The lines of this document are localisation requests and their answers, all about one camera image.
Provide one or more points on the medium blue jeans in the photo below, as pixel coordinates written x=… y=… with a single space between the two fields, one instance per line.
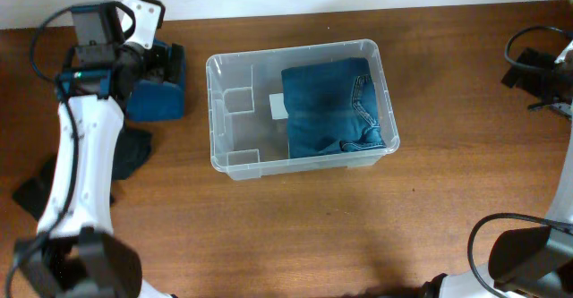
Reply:
x=332 y=108

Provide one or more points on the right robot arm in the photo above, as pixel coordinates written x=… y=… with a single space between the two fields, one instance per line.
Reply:
x=534 y=261

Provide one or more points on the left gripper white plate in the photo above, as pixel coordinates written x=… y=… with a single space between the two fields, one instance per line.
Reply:
x=158 y=68

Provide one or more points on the large black folded garment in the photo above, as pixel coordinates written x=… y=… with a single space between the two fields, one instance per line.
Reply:
x=33 y=194

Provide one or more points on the white label in bin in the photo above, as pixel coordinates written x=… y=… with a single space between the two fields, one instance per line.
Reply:
x=277 y=106

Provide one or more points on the clear plastic storage bin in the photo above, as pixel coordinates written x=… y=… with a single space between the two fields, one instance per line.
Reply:
x=246 y=143

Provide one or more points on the small black folded garment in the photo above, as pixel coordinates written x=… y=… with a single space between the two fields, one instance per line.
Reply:
x=132 y=150

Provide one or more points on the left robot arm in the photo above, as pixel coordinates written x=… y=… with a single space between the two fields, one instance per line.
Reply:
x=75 y=252

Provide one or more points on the dark blue taped knit garment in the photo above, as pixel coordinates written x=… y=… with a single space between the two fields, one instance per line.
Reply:
x=159 y=95

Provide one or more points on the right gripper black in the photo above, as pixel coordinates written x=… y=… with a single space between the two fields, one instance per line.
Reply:
x=529 y=81

